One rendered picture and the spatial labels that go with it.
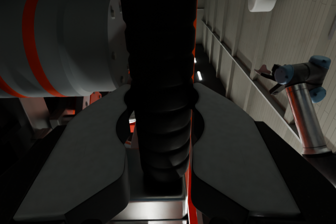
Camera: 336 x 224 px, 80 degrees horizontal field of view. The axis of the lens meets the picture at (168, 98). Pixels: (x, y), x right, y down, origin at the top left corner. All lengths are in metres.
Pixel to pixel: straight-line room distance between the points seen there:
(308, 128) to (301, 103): 0.10
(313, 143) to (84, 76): 0.83
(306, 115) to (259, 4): 6.04
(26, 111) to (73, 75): 0.13
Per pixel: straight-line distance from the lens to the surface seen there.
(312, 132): 0.93
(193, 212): 3.06
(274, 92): 1.22
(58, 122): 0.41
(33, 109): 0.38
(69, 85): 0.27
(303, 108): 0.93
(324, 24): 5.35
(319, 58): 1.04
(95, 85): 0.26
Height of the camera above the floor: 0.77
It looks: 30 degrees up
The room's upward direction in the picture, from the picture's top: 179 degrees clockwise
